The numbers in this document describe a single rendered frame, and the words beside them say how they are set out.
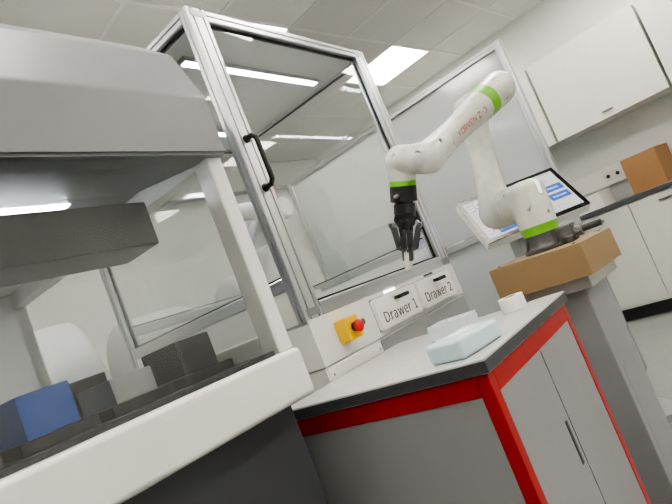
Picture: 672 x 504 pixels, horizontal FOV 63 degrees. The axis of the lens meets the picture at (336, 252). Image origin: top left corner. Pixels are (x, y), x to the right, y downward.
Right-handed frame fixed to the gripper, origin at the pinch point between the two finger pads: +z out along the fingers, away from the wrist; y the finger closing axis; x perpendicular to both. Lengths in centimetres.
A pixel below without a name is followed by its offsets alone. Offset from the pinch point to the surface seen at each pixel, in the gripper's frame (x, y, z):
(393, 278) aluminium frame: 6.7, -10.4, 7.7
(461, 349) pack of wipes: -68, 48, 6
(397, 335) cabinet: -5.6, -3.4, 25.4
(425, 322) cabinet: 15.5, -3.1, 26.2
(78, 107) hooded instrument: -112, -4, -46
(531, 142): 165, -3, -43
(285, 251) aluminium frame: -44.4, -17.1, -10.0
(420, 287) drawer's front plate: 19.0, -5.9, 13.4
